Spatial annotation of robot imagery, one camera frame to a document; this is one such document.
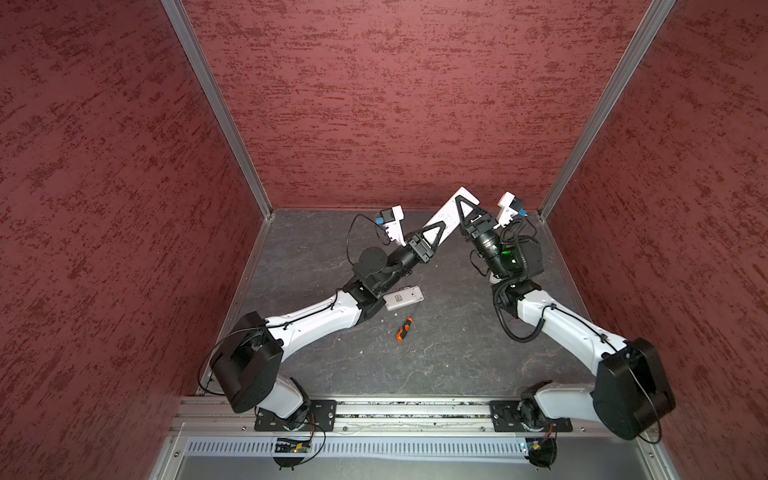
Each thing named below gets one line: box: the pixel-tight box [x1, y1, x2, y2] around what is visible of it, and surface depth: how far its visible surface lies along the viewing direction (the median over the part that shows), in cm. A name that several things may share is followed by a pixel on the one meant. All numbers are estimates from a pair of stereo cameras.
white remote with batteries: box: [383, 285, 425, 311], surface depth 97 cm
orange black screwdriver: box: [396, 317, 415, 342], surface depth 89 cm
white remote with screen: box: [423, 186, 480, 244], surface depth 67 cm
